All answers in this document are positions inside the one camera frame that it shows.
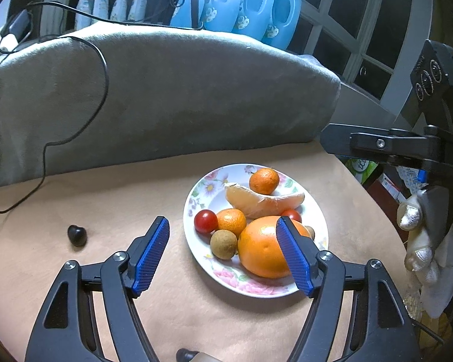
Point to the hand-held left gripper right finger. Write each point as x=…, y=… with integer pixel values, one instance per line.
x=292, y=256

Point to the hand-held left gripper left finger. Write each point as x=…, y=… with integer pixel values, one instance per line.
x=151, y=256

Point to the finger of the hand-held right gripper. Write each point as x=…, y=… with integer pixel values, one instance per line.
x=362, y=141

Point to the peeled pomelo segment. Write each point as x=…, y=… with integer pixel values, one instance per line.
x=256, y=205

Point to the small red cherry tomato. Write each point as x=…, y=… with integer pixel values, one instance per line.
x=205, y=221

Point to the small orange mandarin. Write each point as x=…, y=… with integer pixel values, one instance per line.
x=232, y=220

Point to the large orange mandarin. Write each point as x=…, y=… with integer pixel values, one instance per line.
x=264, y=181

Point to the white floral plate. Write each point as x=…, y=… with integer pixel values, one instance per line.
x=215, y=192

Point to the person's right hand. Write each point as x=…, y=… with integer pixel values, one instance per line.
x=434, y=226

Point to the green packet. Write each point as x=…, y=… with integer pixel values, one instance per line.
x=360, y=169

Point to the big smooth orange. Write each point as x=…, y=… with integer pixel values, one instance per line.
x=260, y=249

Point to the red and white box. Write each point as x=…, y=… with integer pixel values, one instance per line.
x=390, y=192

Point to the dark brown chestnut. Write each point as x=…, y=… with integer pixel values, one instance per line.
x=76, y=234

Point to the grey cushion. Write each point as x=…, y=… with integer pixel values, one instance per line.
x=173, y=94

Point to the black stand pole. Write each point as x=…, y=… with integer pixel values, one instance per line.
x=196, y=0

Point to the white window frame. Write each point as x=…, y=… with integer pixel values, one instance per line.
x=400, y=64

